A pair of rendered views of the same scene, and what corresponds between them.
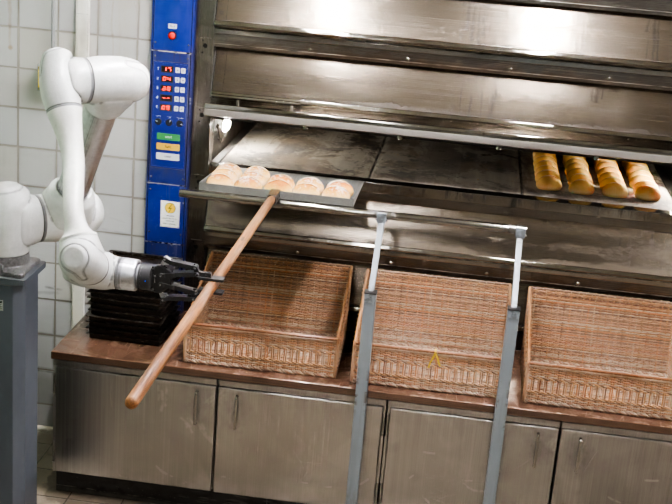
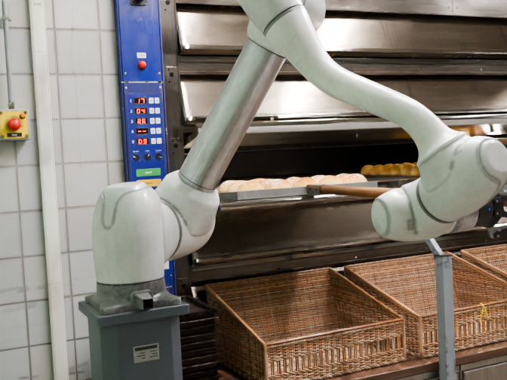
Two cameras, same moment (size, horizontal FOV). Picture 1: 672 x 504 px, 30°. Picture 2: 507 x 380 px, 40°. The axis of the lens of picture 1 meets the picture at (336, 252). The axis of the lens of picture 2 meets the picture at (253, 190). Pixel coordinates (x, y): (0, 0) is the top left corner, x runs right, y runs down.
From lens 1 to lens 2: 2.96 m
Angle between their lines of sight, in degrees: 33
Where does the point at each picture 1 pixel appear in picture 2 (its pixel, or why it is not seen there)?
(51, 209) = (183, 209)
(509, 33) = (415, 39)
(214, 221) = (201, 253)
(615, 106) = (487, 91)
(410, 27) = (345, 40)
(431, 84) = not seen: hidden behind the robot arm
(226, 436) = not seen: outside the picture
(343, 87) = (299, 100)
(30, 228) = (170, 235)
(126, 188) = not seen: hidden behind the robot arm
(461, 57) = (384, 63)
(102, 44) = (63, 84)
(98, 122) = (275, 62)
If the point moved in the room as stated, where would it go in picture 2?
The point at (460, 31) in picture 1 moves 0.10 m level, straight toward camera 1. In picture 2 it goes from (382, 41) to (397, 36)
